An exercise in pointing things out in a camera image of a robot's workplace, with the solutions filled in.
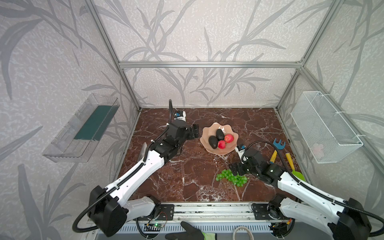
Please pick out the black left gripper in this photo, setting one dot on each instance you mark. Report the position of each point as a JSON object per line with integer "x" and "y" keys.
{"x": 193, "y": 130}

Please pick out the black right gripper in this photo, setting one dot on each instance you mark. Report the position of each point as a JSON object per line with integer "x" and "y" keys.
{"x": 235, "y": 168}

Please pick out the black fake avocado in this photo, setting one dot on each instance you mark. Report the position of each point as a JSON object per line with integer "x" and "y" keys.
{"x": 220, "y": 134}
{"x": 213, "y": 142}

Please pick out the red fake peach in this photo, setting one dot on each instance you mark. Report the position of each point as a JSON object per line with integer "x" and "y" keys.
{"x": 229, "y": 138}

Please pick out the red fake apple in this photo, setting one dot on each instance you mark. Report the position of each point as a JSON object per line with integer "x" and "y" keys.
{"x": 222, "y": 144}

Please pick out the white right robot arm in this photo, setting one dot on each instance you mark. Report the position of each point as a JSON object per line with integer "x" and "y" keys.
{"x": 341, "y": 219}

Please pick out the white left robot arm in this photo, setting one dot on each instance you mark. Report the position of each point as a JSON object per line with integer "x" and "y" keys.
{"x": 156, "y": 155}

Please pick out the green fake grape bunch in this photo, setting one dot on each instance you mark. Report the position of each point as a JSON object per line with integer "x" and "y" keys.
{"x": 237, "y": 180}

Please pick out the pink wavy fruit bowl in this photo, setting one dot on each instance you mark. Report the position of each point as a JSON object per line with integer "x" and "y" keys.
{"x": 211, "y": 131}

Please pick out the black and green gloved hand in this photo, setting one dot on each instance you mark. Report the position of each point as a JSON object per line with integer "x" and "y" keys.
{"x": 191, "y": 233}

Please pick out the blue toy rake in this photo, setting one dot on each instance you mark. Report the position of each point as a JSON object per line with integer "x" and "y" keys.
{"x": 280, "y": 146}

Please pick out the green toy shovel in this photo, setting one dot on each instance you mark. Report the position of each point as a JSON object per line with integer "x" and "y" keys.
{"x": 294, "y": 172}

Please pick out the pink item in basket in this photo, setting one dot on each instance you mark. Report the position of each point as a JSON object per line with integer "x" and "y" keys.
{"x": 318, "y": 151}

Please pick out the aluminium front rail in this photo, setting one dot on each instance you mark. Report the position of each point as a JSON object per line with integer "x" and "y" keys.
{"x": 210, "y": 211}

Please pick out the white wire mesh basket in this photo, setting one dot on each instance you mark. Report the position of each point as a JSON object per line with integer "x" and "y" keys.
{"x": 320, "y": 122}

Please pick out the clear plastic wall tray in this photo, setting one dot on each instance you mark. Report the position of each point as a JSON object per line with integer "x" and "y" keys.
{"x": 79, "y": 138}

